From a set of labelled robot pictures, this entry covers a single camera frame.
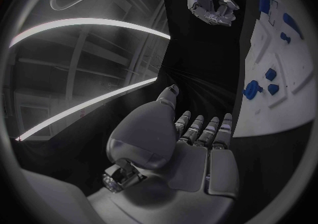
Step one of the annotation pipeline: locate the short blue peg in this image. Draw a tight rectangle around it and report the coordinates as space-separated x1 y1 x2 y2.
279 31 292 45

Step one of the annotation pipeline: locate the blue plug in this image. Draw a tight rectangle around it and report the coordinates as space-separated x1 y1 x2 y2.
264 67 278 82
267 83 280 96

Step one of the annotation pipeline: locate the tall blue peg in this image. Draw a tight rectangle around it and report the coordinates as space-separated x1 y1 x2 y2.
282 12 305 40

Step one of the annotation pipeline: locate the white task board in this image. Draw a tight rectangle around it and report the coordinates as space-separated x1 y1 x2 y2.
232 0 314 138

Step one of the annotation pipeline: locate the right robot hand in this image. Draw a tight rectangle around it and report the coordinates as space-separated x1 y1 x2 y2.
186 0 241 28

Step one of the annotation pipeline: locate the thick blue cylinder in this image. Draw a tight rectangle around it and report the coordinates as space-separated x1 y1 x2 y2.
259 0 272 15

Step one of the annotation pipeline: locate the blue gear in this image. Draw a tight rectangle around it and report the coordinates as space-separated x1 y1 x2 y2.
242 80 264 101

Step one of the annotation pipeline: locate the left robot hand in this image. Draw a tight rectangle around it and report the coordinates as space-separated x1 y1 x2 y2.
86 84 241 224

